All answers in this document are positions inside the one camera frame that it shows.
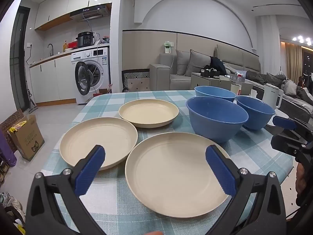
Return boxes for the blue bowl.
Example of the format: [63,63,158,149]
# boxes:
[186,96,249,144]
[194,86,237,102]
[235,96,276,131]

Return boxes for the white kitchen cabinets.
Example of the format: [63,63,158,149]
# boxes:
[29,51,79,104]
[34,0,113,31]

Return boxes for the beige plate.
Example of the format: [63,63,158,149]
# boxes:
[59,117,139,171]
[119,99,179,128]
[125,132,235,219]

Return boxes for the black jacket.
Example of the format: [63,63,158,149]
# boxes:
[209,56,228,76]

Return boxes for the black box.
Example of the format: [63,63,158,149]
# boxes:
[201,65,220,77]

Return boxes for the grey blanket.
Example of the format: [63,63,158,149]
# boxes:
[245,70,313,103]

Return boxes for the grey sofa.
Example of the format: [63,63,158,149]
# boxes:
[150,44,313,115]

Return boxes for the white dotted rug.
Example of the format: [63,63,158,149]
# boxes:
[276,166,301,218]

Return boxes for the steel range hood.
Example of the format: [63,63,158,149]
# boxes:
[70,5,109,22]

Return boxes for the upright floor mop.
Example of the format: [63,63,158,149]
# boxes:
[26,89,38,113]

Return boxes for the white electric kettle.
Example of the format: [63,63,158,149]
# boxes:
[263,83,284,109]

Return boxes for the red label plastic bottle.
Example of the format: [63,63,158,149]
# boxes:
[235,74,245,96]

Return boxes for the white washing machine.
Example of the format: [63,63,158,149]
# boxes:
[71,47,110,105]

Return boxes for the white sneaker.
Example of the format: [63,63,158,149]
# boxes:
[0,192,23,211]

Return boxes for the grey cushion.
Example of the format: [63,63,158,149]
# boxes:
[175,50,191,76]
[184,49,211,77]

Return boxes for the purple bag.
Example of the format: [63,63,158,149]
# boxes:
[0,127,17,167]

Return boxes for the grey side cabinet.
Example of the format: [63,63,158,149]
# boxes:
[191,72,253,93]

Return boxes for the black pressure cooker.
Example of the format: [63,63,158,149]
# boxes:
[75,31,95,49]

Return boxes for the dark glass door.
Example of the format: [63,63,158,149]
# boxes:
[10,6,31,118]

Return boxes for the cardboard box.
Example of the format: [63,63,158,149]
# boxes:
[7,114,45,161]

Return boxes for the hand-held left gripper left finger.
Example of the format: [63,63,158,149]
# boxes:
[26,145,108,235]

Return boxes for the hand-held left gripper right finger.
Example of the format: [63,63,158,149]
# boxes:
[205,145,286,235]

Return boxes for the beige curtain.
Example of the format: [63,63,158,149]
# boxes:
[285,43,304,86]

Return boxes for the white lower kitchen cabinets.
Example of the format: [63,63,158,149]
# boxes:
[29,51,79,104]

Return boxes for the teal checked tablecloth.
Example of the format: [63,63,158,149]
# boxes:
[40,90,294,235]

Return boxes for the white upper kitchen cabinets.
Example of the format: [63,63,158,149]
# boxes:
[34,0,113,31]

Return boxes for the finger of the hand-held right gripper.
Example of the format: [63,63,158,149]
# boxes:
[271,135,313,163]
[272,116,313,140]

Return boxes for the small open red carton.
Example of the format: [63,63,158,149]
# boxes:
[93,83,113,97]

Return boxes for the black white patterned chair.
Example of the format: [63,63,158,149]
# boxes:
[121,70,150,93]

